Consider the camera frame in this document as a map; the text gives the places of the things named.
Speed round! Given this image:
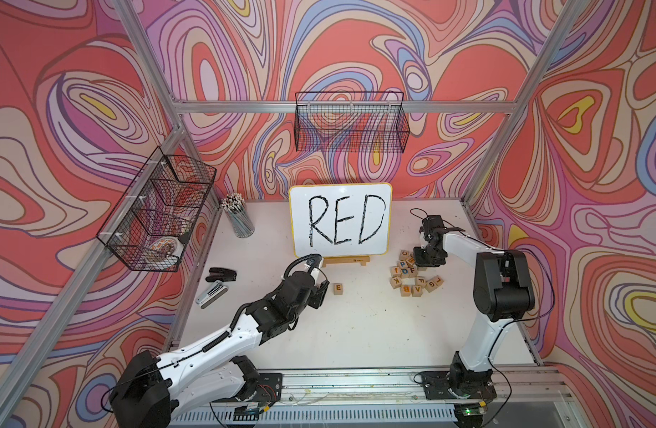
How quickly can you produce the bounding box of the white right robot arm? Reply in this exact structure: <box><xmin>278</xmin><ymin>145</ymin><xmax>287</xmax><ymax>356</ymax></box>
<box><xmin>413</xmin><ymin>215</ymin><xmax>536</xmax><ymax>399</ymax></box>

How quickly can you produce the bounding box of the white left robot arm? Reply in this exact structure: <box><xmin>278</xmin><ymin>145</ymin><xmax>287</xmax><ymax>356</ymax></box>
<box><xmin>108</xmin><ymin>267</ymin><xmax>330</xmax><ymax>427</ymax></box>

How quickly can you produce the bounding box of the wooden whiteboard stand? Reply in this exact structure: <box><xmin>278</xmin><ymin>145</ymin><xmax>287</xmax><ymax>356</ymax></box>
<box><xmin>322</xmin><ymin>256</ymin><xmax>371</xmax><ymax>267</ymax></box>

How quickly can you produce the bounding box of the black stapler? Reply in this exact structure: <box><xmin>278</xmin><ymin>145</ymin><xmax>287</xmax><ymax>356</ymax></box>
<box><xmin>205</xmin><ymin>267</ymin><xmax>237</xmax><ymax>283</ymax></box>

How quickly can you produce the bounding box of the yellow framed whiteboard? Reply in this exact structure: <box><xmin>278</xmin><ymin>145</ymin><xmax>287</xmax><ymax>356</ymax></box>
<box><xmin>289</xmin><ymin>183</ymin><xmax>393</xmax><ymax>258</ymax></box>

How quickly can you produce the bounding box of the cup of pencils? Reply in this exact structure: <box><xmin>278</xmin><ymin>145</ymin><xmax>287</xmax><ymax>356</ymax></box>
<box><xmin>221</xmin><ymin>193</ymin><xmax>255</xmax><ymax>238</ymax></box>

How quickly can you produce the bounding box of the tape roll in basket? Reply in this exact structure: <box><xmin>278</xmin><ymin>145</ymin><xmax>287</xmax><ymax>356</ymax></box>
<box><xmin>145</xmin><ymin>236</ymin><xmax>181</xmax><ymax>266</ymax></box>

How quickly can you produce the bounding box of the black wire basket back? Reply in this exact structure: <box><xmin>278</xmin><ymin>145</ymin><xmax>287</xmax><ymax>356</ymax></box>
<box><xmin>294</xmin><ymin>89</ymin><xmax>410</xmax><ymax>153</ymax></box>

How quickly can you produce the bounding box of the black wire basket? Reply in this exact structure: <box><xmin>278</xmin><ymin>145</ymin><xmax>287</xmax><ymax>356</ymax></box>
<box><xmin>97</xmin><ymin>148</ymin><xmax>217</xmax><ymax>272</ymax></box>
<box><xmin>294</xmin><ymin>89</ymin><xmax>410</xmax><ymax>153</ymax></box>

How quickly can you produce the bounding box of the black wire basket left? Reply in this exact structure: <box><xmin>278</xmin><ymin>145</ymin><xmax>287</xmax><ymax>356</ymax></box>
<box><xmin>97</xmin><ymin>148</ymin><xmax>217</xmax><ymax>272</ymax></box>

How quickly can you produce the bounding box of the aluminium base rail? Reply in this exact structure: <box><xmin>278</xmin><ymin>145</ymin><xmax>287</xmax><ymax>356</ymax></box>
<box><xmin>172</xmin><ymin>366</ymin><xmax>587</xmax><ymax>427</ymax></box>

